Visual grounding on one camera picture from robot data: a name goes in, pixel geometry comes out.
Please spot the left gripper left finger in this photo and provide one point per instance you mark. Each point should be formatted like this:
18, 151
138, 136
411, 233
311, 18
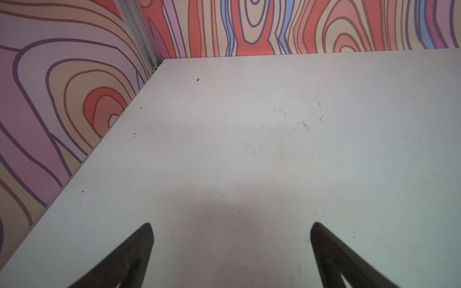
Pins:
125, 267

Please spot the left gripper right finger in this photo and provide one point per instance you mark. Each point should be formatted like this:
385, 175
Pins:
337, 263

